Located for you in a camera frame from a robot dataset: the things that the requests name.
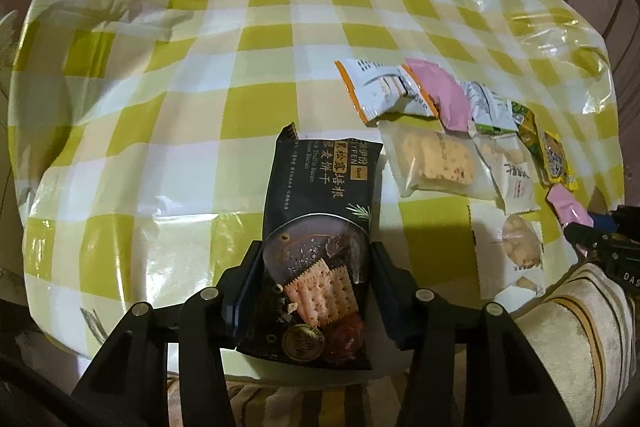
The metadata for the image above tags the yellow clear snack packet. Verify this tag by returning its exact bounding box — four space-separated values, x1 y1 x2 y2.
541 132 581 192

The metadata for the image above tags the brown striped cushion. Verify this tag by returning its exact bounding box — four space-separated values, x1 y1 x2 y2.
165 262 640 427

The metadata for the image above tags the white red-print snack packet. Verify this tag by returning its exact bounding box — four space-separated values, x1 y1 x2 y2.
472 134 542 215

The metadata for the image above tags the white round-cookie packet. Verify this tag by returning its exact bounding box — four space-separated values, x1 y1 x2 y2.
468 202 547 300

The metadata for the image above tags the white orange-edged snack packet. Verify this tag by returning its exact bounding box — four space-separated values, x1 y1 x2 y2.
334 58 407 125
397 67 442 121

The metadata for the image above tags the small pink snack packet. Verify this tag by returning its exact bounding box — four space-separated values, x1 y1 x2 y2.
546 184 596 228

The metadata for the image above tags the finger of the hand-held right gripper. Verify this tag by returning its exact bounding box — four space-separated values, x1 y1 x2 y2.
564 223 613 260
591 207 632 232

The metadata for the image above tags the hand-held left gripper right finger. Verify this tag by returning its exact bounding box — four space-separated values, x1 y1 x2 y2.
370 241 566 427

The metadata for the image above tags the black cracker packet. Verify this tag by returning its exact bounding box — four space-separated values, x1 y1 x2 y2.
235 123 383 370

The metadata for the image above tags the white green-print snack packet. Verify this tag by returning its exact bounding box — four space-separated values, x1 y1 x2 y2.
462 81 517 135

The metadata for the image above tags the small yellow snack packet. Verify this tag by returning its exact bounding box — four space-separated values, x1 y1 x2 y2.
517 112 548 158

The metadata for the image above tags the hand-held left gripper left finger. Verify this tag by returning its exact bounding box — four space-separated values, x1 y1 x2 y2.
72 239 266 427

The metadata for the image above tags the clear cracker packet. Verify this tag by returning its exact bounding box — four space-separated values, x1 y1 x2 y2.
376 119 478 198

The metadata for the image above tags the yellow white checked tablecloth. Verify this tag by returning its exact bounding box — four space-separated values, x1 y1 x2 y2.
7 0 621 383

